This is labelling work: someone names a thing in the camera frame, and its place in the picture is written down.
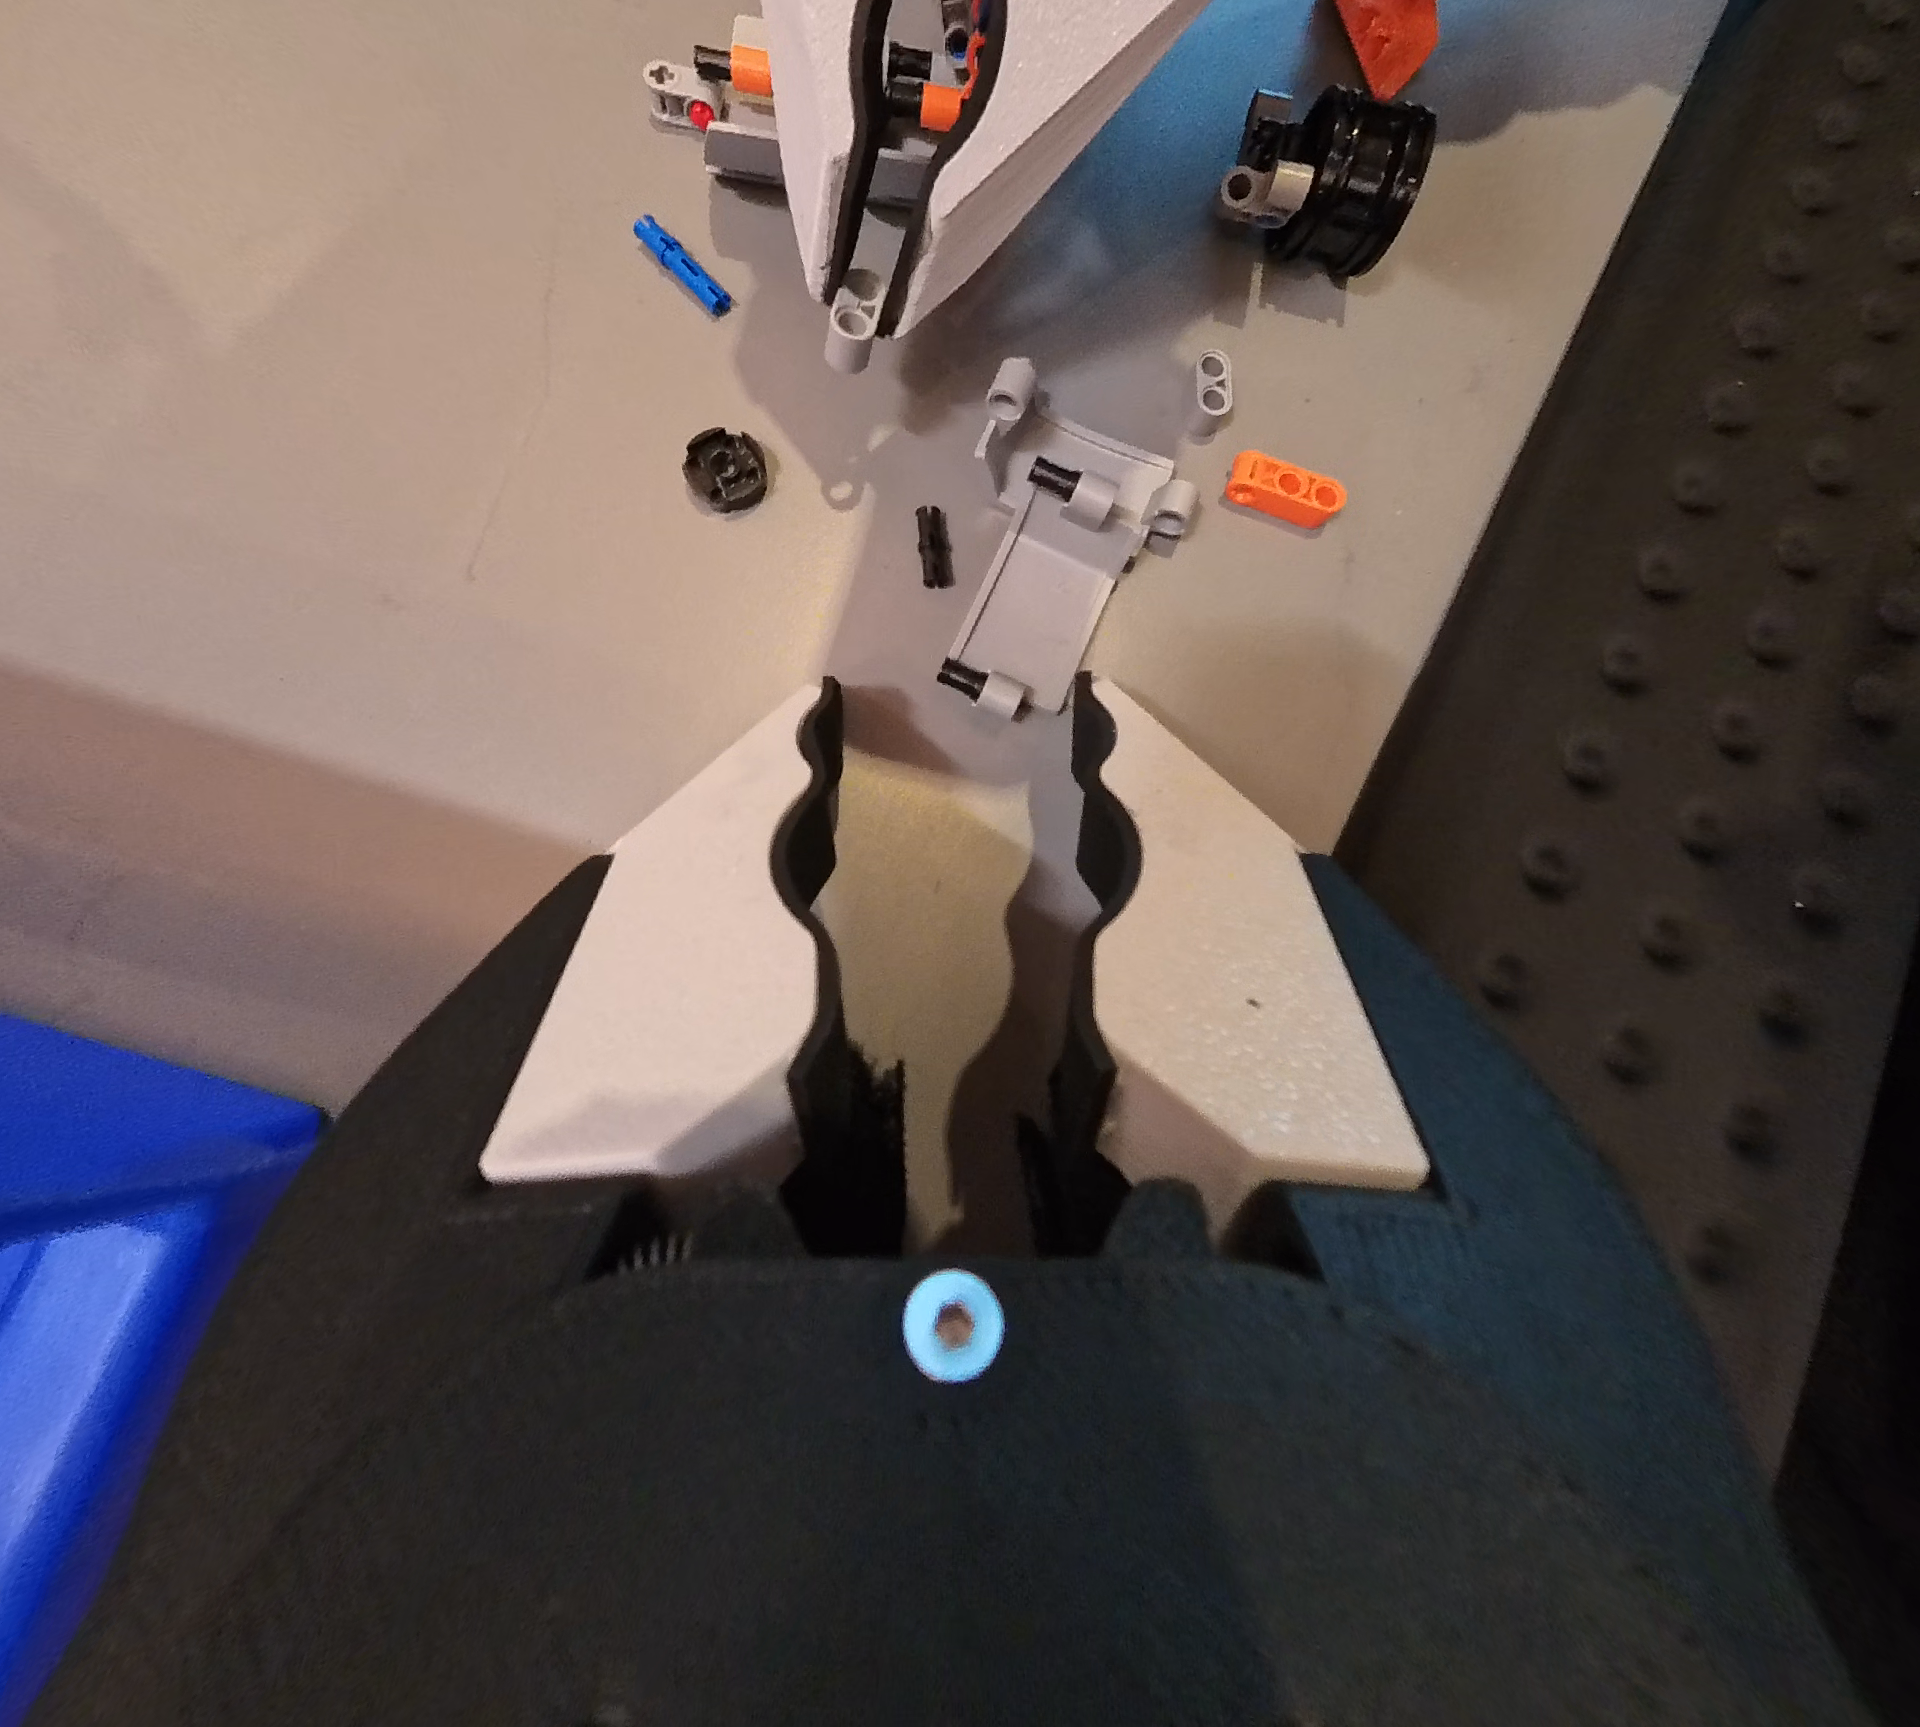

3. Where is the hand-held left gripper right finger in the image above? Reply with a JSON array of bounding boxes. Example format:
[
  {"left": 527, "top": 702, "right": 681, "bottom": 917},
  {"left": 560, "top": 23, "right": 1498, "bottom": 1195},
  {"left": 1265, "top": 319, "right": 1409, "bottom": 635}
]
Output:
[{"left": 1018, "top": 674, "right": 1430, "bottom": 1254}]

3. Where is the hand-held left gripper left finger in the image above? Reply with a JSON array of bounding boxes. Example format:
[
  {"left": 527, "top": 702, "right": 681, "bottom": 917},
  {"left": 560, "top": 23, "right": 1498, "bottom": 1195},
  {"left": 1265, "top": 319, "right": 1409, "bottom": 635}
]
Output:
[{"left": 478, "top": 676, "right": 908, "bottom": 1254}]

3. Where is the black toy wheel assembly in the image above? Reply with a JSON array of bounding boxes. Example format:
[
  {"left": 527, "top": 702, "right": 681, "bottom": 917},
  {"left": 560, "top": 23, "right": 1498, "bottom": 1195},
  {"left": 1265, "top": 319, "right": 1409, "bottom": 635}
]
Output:
[{"left": 1216, "top": 83, "right": 1437, "bottom": 279}]

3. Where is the grey curved panel piece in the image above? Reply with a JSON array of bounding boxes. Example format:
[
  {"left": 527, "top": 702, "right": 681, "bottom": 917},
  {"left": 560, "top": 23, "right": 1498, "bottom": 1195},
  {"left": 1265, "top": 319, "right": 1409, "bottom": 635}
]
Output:
[
  {"left": 973, "top": 355, "right": 1201, "bottom": 559},
  {"left": 936, "top": 455, "right": 1129, "bottom": 725}
]

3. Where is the blue parts bin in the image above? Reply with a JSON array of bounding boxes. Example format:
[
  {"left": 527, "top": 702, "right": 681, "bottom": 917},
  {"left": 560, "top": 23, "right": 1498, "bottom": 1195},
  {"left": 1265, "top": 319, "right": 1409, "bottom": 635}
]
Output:
[{"left": 0, "top": 1012, "right": 331, "bottom": 1715}]

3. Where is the orange wedge block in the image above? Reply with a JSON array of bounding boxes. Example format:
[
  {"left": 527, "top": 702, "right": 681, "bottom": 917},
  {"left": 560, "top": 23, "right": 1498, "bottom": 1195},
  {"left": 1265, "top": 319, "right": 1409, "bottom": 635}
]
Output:
[{"left": 1323, "top": 0, "right": 1461, "bottom": 102}]

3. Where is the grey orange block assembly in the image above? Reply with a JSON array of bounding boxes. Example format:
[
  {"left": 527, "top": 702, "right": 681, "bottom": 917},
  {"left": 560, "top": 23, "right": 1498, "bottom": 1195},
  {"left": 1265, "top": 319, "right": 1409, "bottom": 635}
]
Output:
[{"left": 645, "top": 0, "right": 1088, "bottom": 221}]

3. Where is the blue long pin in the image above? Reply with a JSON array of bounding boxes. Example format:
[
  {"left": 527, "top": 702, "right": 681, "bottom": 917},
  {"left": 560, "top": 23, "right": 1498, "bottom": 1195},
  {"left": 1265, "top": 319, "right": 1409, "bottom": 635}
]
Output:
[{"left": 634, "top": 215, "right": 738, "bottom": 323}]

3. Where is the black dimpled foam pad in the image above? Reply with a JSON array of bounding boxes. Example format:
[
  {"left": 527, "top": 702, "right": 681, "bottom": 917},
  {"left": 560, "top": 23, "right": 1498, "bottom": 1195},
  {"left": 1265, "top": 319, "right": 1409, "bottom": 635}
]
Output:
[{"left": 1335, "top": 0, "right": 1920, "bottom": 1504}]

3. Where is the dark grey round block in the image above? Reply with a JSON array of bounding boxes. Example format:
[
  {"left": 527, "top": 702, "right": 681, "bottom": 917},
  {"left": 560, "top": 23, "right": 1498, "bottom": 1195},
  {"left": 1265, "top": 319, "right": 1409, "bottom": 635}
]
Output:
[{"left": 681, "top": 424, "right": 773, "bottom": 515}]

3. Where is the orange three-hole beam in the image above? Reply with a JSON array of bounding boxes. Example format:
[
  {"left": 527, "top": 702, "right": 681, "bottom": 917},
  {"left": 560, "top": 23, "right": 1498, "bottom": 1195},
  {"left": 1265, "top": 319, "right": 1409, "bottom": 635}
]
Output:
[{"left": 1222, "top": 447, "right": 1347, "bottom": 528}]

